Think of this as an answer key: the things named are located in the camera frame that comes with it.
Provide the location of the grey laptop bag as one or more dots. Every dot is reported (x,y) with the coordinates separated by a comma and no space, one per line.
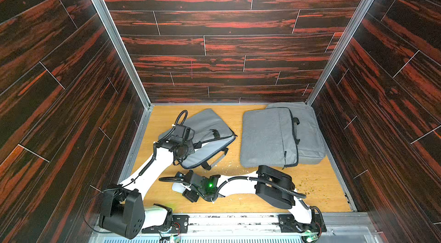
(269,138)
(311,147)
(212,135)

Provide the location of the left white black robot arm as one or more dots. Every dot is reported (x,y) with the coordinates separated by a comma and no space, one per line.
(122,209)

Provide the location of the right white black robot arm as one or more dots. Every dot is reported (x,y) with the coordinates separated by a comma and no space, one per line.
(274,187)

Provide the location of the aluminium front rail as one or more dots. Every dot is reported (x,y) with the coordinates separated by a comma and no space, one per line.
(264,228)

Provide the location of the white computer mouse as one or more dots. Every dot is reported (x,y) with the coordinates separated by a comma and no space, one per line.
(179,187)

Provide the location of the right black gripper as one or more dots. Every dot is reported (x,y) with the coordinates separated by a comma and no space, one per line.
(190,183)

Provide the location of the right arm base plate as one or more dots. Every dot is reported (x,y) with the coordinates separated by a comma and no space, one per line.
(288,224)

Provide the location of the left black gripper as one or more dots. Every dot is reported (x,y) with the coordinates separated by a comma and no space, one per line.
(191,150)

